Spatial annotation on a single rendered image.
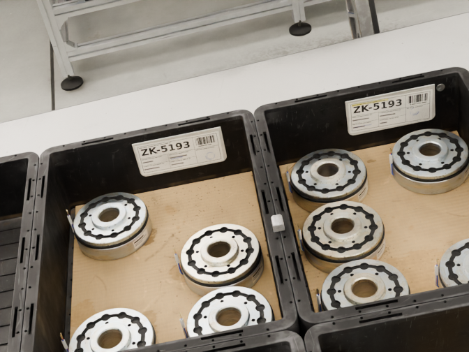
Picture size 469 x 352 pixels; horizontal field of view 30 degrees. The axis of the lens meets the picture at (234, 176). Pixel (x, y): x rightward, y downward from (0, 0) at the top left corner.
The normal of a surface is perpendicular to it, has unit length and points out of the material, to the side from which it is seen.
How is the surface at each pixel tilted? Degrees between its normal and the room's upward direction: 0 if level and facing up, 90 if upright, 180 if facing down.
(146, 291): 0
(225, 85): 0
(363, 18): 65
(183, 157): 90
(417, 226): 0
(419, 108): 90
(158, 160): 90
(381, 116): 90
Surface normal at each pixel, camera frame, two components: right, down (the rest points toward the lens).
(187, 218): -0.16, -0.75
